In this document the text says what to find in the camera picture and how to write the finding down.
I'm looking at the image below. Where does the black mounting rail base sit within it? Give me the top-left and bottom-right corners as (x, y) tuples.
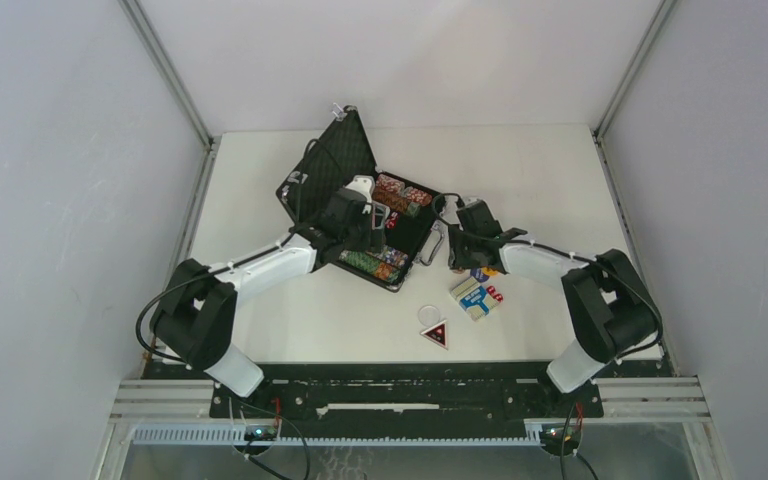
(208, 361), (603, 440)

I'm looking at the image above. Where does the white dealer button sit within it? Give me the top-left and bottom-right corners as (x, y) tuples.
(417, 305), (442, 327)

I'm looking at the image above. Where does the black aluminium poker case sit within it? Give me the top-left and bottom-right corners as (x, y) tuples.
(275, 105), (445, 292)

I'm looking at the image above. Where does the red black triangle card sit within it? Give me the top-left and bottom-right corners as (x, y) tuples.
(420, 320), (448, 349)

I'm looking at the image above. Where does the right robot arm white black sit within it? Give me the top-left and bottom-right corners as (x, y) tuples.
(446, 195), (664, 416)

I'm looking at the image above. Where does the blue-white chip row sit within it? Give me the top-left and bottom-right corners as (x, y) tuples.
(369, 245), (409, 269)

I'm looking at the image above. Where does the green chip row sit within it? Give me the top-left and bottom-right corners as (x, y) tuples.
(339, 251), (399, 284)

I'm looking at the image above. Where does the orange chip row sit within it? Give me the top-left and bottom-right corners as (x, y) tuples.
(372, 188), (413, 215)

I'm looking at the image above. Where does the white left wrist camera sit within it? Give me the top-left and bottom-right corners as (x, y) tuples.
(345, 175), (376, 202)

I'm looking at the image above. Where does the blue playing card box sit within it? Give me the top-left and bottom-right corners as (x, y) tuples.
(450, 277), (501, 321)

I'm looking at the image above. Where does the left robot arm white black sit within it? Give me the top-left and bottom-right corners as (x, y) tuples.
(138, 175), (389, 417)

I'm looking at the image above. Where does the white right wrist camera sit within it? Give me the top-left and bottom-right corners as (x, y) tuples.
(460, 197), (481, 208)

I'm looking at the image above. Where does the left black cable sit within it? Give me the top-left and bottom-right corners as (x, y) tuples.
(135, 137), (342, 364)

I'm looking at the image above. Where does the red playing card deck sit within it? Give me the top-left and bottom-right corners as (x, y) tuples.
(371, 203), (390, 230)

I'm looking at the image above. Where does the red-white chip row top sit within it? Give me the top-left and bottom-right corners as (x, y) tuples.
(376, 174), (432, 206)

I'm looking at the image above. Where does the red dice group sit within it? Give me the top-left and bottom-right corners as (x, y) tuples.
(486, 286), (504, 303)

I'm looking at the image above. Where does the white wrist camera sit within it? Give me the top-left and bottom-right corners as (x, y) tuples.
(460, 197), (481, 208)
(345, 175), (376, 202)

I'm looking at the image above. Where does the purple blind button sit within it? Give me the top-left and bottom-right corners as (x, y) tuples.
(470, 268), (490, 283)

